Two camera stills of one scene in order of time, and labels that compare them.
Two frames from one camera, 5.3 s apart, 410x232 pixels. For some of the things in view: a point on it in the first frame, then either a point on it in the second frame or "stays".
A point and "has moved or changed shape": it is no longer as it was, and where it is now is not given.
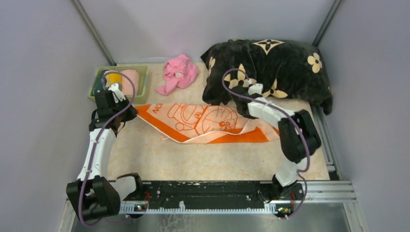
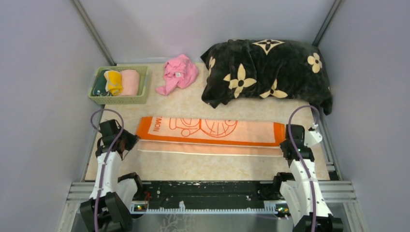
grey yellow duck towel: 114,78 stays
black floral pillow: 283,68 stays
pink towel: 181,72 stays
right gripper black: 251,117 → 283,144
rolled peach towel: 127,84 stays
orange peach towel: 193,123 has moved or changed shape
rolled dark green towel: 98,85 stays
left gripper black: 132,112 → 132,139
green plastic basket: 141,99 stays
